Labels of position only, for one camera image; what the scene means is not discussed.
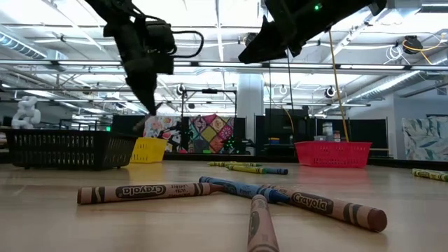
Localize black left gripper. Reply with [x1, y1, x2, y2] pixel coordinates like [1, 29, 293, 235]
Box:
[103, 17, 160, 117]

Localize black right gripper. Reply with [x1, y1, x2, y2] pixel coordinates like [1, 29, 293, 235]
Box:
[237, 0, 368, 64]

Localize black plastic basket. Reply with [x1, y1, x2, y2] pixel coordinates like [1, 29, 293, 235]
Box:
[3, 127, 139, 172]

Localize blue crayon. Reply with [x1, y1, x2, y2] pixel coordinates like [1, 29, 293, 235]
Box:
[261, 167, 289, 176]
[198, 176, 291, 204]

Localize brown crayon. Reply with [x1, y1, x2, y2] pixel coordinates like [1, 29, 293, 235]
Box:
[246, 194, 281, 252]
[260, 183, 389, 233]
[76, 181, 225, 206]

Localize small black panel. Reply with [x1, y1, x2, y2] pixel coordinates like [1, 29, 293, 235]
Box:
[111, 114, 146, 138]

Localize yellow plastic basket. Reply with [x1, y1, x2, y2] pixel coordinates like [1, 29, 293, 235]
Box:
[129, 136, 169, 165]

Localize white round pillar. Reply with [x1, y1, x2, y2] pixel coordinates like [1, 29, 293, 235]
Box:
[237, 72, 265, 155]

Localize colourful patchwork quilt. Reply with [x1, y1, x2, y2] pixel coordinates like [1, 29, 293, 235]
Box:
[143, 113, 236, 155]

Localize stacked plastic containers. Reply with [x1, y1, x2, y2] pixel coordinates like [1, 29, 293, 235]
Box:
[313, 121, 342, 143]

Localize red plastic basket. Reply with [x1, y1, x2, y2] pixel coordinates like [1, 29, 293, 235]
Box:
[294, 141, 373, 169]

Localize black partition panels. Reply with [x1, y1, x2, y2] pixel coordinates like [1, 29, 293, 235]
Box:
[255, 108, 388, 157]

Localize leaf print panel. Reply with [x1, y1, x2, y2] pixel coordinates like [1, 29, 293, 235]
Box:
[401, 115, 448, 162]

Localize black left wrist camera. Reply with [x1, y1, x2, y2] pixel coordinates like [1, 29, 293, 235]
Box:
[145, 20, 177, 75]

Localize black metal stand frame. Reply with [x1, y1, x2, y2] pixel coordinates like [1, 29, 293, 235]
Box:
[180, 88, 238, 155]

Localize yellow hanging cable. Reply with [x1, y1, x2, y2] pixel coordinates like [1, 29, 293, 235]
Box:
[327, 29, 350, 143]

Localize cable reel with yellow cord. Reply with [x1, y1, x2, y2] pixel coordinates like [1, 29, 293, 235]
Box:
[401, 33, 445, 66]

